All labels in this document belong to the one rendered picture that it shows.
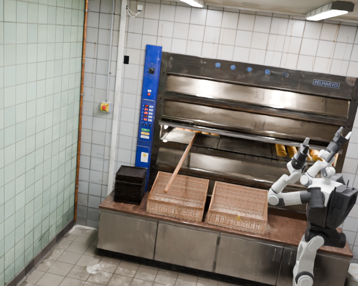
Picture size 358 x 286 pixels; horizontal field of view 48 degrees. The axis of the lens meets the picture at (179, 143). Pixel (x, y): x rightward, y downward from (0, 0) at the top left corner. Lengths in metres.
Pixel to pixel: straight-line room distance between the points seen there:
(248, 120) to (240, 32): 0.86
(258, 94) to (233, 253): 1.56
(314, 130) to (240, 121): 0.73
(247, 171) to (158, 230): 1.09
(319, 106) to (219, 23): 1.25
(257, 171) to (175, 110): 1.06
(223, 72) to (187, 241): 1.69
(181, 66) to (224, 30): 0.54
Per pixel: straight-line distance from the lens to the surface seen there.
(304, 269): 3.36
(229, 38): 4.02
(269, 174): 4.25
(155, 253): 4.15
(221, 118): 4.10
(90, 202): 4.76
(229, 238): 3.94
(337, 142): 3.37
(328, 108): 4.13
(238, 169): 4.24
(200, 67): 4.08
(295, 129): 4.14
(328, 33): 4.07
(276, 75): 4.05
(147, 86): 4.15
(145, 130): 4.24
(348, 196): 3.00
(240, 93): 4.06
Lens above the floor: 2.37
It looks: 16 degrees down
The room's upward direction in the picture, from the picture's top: 7 degrees clockwise
